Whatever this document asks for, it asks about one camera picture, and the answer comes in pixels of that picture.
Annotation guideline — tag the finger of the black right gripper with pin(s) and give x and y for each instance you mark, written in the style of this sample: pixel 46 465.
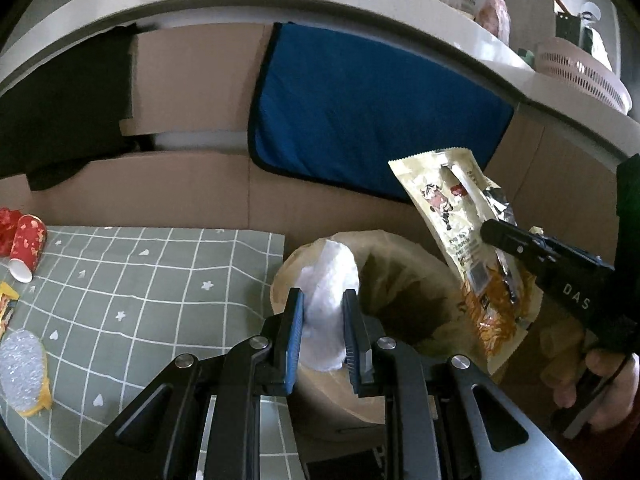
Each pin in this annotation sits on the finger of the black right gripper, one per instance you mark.
pixel 512 240

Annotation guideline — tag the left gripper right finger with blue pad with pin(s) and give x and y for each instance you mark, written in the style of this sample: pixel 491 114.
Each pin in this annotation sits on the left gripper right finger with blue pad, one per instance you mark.
pixel 364 358

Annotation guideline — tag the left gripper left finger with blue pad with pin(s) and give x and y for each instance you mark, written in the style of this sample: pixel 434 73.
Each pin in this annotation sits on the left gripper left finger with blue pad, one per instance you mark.
pixel 277 372

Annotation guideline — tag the white tissue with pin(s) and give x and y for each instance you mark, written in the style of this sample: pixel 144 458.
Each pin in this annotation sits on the white tissue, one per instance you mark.
pixel 323 284

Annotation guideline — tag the beige snack bag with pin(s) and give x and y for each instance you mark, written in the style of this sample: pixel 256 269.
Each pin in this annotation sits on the beige snack bag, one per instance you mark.
pixel 455 198

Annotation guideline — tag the person's right hand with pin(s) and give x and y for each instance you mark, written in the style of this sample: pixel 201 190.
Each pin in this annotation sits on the person's right hand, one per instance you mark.
pixel 596 392

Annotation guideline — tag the green checkered table mat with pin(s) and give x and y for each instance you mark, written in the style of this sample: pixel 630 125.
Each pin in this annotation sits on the green checkered table mat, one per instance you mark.
pixel 113 305

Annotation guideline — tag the pink plastic basket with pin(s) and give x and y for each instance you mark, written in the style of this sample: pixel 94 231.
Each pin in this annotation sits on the pink plastic basket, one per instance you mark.
pixel 559 58

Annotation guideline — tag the blue towel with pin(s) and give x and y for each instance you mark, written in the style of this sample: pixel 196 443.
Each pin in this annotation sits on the blue towel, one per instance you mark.
pixel 335 108

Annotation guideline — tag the orange cap bottle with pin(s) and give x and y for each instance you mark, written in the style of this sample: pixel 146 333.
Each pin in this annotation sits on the orange cap bottle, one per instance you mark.
pixel 495 18

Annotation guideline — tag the cardboard panel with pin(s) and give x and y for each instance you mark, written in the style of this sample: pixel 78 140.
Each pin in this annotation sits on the cardboard panel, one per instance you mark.
pixel 195 78

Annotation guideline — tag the grey countertop ledge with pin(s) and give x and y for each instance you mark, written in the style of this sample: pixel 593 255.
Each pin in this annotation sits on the grey countertop ledge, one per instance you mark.
pixel 78 20

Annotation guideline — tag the red paper cup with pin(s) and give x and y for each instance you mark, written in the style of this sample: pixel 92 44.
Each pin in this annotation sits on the red paper cup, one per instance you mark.
pixel 27 247

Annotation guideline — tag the yellow snack wrapper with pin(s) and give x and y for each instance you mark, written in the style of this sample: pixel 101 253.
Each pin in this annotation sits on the yellow snack wrapper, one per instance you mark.
pixel 7 298

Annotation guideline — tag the crumpled red wrapper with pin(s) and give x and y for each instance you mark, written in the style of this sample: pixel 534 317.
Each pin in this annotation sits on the crumpled red wrapper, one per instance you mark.
pixel 8 227

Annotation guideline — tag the black cloth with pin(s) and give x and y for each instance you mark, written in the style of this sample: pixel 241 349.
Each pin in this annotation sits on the black cloth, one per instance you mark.
pixel 67 112

